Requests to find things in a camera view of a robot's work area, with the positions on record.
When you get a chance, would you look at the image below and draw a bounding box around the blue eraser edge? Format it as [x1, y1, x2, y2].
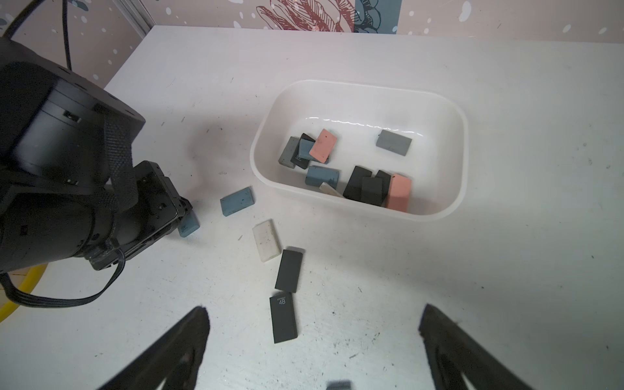
[305, 165, 340, 189]

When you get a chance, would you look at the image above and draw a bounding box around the black eraser 4B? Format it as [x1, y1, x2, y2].
[291, 133, 315, 170]

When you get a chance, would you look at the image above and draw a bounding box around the white eraser left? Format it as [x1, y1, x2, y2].
[252, 219, 282, 263]

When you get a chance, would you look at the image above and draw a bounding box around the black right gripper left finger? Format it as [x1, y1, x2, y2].
[102, 306, 211, 389]

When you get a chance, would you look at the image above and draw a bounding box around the pink eraser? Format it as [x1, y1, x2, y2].
[386, 174, 412, 212]
[309, 129, 338, 163]

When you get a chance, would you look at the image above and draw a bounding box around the dark grey eraser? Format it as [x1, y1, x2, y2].
[275, 250, 303, 293]
[270, 292, 298, 344]
[361, 171, 391, 206]

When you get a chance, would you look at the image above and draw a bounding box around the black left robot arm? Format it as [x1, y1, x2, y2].
[1, 38, 198, 272]

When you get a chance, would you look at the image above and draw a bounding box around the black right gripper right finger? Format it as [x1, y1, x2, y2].
[419, 304, 530, 389]

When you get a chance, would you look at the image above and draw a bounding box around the white storage box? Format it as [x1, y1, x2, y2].
[250, 80, 469, 222]

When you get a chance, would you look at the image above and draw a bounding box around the white eraser 4B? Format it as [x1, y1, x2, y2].
[319, 182, 343, 198]

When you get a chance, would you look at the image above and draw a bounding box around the blue eraser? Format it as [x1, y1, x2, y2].
[178, 211, 200, 237]
[220, 187, 255, 217]
[326, 380, 352, 390]
[297, 138, 315, 161]

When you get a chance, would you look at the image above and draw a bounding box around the dark grey eraser front right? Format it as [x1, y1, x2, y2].
[361, 171, 391, 206]

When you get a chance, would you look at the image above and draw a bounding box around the dark grey eraser lower centre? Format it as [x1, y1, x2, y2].
[270, 292, 298, 344]

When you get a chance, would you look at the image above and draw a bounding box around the dark grey eraser upper centre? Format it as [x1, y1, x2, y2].
[275, 250, 303, 293]

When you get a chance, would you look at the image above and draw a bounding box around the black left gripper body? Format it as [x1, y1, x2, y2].
[84, 161, 193, 271]

